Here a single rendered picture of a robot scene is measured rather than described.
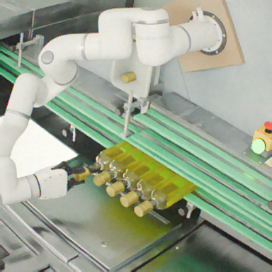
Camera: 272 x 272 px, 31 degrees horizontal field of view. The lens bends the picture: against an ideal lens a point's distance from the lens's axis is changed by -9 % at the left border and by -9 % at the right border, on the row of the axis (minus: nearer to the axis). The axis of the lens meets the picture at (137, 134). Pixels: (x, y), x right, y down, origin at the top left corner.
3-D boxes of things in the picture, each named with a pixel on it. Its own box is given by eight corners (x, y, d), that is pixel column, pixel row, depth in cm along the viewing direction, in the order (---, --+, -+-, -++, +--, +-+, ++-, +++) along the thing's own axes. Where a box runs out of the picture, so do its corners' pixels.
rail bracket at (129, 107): (136, 127, 179) (110, 139, 171) (143, 83, 170) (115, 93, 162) (142, 130, 177) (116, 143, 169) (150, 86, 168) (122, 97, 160)
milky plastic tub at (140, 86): (125, 77, 194) (109, 83, 188) (134, 25, 182) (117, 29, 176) (161, 96, 185) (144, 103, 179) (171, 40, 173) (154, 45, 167)
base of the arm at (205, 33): (185, 8, 160) (156, 13, 150) (215, 5, 151) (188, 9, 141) (196, 52, 164) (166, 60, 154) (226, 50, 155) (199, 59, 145)
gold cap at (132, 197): (129, 197, 157) (119, 203, 154) (130, 188, 155) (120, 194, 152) (137, 203, 155) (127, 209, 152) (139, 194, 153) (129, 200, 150)
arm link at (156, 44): (166, 55, 153) (129, 66, 142) (163, 15, 148) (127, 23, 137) (193, 59, 147) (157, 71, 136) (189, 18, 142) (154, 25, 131)
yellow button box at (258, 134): (260, 141, 161) (249, 149, 156) (265, 121, 157) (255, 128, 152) (275, 150, 157) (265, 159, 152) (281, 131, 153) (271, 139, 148)
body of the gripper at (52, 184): (37, 206, 151) (69, 198, 157) (37, 180, 146) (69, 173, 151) (28, 191, 156) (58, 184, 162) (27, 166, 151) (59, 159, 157)
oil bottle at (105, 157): (137, 146, 183) (92, 168, 168) (139, 132, 180) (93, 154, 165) (149, 153, 180) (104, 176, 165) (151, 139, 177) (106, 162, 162)
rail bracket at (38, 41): (45, 55, 219) (6, 69, 204) (49, 23, 210) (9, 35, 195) (52, 59, 217) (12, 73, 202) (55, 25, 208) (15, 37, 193)
